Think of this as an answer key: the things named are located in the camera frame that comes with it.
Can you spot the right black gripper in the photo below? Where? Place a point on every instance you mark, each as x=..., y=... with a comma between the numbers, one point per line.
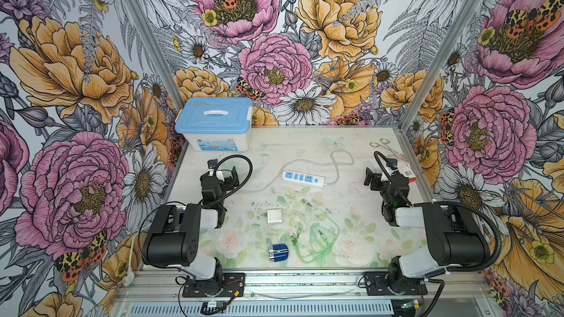
x=377, y=179

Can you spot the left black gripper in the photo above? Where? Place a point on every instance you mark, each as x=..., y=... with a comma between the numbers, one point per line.
x=228, y=180

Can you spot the white usb charger adapter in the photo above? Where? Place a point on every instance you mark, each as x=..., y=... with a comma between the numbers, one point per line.
x=274, y=216

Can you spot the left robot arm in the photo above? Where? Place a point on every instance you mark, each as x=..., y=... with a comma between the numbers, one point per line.
x=172, y=241

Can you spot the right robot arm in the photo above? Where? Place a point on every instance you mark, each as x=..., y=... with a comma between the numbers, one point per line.
x=459, y=238

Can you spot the red white medicine box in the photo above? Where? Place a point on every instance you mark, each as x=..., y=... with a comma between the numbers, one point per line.
x=405, y=168

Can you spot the metal surgical scissors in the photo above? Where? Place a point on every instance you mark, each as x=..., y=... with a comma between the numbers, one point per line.
x=383, y=145

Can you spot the blue lid storage box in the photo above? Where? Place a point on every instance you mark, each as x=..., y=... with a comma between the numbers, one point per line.
x=216, y=123

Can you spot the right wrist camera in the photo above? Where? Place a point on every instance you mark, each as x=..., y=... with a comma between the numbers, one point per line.
x=392, y=165

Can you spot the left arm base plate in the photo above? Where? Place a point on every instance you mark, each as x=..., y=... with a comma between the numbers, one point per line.
x=223, y=285

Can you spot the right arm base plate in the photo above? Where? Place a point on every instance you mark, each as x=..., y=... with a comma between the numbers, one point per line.
x=378, y=283

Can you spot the aluminium front rail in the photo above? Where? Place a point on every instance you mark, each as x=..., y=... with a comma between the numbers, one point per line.
x=301, y=292

